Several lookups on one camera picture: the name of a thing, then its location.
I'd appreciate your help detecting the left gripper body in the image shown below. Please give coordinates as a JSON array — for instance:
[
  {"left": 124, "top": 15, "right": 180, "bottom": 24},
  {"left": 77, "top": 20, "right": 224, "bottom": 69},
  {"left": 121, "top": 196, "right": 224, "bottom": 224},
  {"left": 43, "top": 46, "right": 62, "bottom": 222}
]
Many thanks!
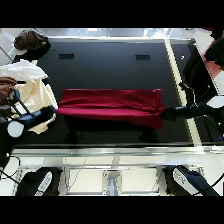
[{"left": 30, "top": 105, "right": 58, "bottom": 128}]

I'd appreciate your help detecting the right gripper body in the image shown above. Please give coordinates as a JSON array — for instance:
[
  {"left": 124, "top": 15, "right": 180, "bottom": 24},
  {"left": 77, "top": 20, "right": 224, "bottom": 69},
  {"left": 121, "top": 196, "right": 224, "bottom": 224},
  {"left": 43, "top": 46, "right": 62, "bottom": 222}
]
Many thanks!
[{"left": 161, "top": 105, "right": 188, "bottom": 123}]

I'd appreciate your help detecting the red garment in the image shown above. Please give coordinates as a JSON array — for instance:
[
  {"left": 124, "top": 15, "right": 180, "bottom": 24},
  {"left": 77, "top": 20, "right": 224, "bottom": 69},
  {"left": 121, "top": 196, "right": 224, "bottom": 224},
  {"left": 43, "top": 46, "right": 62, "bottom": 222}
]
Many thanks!
[{"left": 55, "top": 87, "right": 166, "bottom": 131}]

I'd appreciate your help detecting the cream garment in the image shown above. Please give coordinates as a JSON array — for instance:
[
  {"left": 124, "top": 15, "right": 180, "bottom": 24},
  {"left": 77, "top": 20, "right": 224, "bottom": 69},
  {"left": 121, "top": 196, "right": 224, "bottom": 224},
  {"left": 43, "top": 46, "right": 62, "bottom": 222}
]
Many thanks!
[{"left": 12, "top": 77, "right": 60, "bottom": 136}]

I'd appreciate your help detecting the brown garment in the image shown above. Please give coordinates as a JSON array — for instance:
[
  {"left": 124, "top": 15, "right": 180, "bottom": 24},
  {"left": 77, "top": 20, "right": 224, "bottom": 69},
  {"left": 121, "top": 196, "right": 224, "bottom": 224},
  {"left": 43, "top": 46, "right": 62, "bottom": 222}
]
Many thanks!
[
  {"left": 0, "top": 76, "right": 19, "bottom": 106},
  {"left": 13, "top": 29, "right": 50, "bottom": 52}
]

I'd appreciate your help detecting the black garment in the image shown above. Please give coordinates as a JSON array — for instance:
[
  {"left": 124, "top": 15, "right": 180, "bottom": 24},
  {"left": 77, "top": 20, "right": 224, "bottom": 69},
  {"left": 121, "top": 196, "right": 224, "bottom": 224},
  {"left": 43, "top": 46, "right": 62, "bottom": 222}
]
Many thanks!
[
  {"left": 181, "top": 41, "right": 219, "bottom": 102},
  {"left": 12, "top": 39, "right": 52, "bottom": 64},
  {"left": 203, "top": 30, "right": 224, "bottom": 68}
]

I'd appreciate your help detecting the white garment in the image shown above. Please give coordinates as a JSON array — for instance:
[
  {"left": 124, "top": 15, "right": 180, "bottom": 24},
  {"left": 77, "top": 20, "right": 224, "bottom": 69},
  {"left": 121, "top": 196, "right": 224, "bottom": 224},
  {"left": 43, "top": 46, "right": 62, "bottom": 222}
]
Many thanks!
[{"left": 0, "top": 58, "right": 49, "bottom": 82}]

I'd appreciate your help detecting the black cable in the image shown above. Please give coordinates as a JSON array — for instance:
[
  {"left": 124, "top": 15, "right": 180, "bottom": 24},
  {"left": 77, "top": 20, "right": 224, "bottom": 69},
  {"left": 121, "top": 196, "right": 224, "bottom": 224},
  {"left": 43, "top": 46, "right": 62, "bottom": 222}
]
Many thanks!
[{"left": 0, "top": 154, "right": 22, "bottom": 184}]

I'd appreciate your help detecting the silver frame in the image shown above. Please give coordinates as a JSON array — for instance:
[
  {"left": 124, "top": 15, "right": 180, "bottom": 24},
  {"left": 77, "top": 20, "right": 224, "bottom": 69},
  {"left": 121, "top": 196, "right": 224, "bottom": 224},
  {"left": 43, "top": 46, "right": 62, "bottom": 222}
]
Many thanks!
[{"left": 0, "top": 145, "right": 224, "bottom": 197}]

